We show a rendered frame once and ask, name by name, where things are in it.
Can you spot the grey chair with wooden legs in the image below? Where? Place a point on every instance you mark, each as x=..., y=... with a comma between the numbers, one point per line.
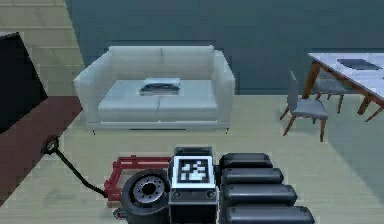
x=330, y=87
x=305, y=108

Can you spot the black television set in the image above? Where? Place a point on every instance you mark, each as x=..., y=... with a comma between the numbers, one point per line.
x=16, y=83

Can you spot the white two-seat sofa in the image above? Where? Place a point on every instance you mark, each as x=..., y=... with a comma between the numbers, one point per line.
x=160, y=103

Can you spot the black laptop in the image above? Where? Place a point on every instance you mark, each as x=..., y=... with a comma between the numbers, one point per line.
x=358, y=64

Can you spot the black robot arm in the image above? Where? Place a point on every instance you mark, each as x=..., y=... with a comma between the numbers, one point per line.
x=253, y=190

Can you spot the grey folded cloth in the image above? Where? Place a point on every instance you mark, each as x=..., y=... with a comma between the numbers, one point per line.
x=160, y=87

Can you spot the dark red television stand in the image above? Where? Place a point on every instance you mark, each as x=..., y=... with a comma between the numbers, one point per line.
x=30, y=140

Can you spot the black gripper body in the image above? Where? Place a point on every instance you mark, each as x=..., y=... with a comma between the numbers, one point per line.
x=146, y=193

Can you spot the white table with wooden legs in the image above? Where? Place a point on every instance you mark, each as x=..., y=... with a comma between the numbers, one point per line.
x=361, y=78

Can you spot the red toy wagon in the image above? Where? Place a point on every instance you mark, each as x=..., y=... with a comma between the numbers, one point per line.
x=115, y=181

